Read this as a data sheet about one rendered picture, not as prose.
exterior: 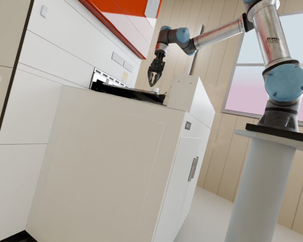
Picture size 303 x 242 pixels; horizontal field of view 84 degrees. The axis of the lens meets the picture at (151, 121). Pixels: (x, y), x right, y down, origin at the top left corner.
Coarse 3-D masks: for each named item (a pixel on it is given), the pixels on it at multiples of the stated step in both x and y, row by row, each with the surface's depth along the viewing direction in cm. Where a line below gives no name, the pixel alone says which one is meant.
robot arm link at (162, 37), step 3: (162, 27) 100; (165, 27) 99; (168, 27) 99; (162, 30) 100; (165, 30) 99; (168, 30) 97; (159, 33) 101; (162, 33) 99; (165, 33) 98; (159, 36) 100; (162, 36) 99; (165, 36) 98; (159, 39) 100; (162, 39) 99; (165, 39) 99; (159, 42) 100; (162, 42) 99; (165, 42) 99; (168, 42) 100; (168, 45) 102
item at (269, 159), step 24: (264, 144) 68; (288, 144) 58; (264, 168) 67; (288, 168) 66; (240, 192) 73; (264, 192) 66; (240, 216) 70; (264, 216) 65; (240, 240) 68; (264, 240) 65
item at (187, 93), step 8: (176, 80) 65; (184, 80) 64; (192, 80) 63; (200, 80) 65; (176, 88) 65; (184, 88) 64; (192, 88) 62; (200, 88) 68; (176, 96) 64; (184, 96) 63; (192, 96) 62; (200, 96) 72; (168, 104) 65; (176, 104) 64; (184, 104) 63; (192, 104) 63; (200, 104) 76; (208, 104) 98; (192, 112) 66; (200, 112) 81; (208, 112) 106; (200, 120) 86
